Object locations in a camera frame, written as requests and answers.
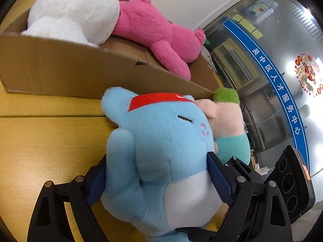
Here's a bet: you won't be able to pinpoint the pink pig plush teal outfit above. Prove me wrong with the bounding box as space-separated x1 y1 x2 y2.
195 88 251 165

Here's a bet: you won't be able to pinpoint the blue bear plush toy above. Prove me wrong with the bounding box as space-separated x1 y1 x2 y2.
101 87 221 241

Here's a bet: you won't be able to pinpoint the white panda plush toy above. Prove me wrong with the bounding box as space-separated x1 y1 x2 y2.
22 0 120 47

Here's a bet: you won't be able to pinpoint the round festive window sticker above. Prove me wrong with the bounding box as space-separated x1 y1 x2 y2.
294 54 322 97

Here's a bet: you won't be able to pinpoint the blue banner strip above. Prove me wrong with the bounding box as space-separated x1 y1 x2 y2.
221 18 310 169

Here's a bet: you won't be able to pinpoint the yellow sticky notes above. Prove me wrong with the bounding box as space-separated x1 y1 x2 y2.
232 14 263 39

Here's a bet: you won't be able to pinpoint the brown cardboard box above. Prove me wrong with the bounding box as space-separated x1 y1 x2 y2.
1 10 221 99

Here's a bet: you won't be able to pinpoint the cartoon poster on glass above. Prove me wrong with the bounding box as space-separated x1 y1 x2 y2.
244 0 278 20

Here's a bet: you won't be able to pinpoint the pink bear plush toy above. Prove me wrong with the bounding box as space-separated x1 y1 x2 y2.
112 0 206 80

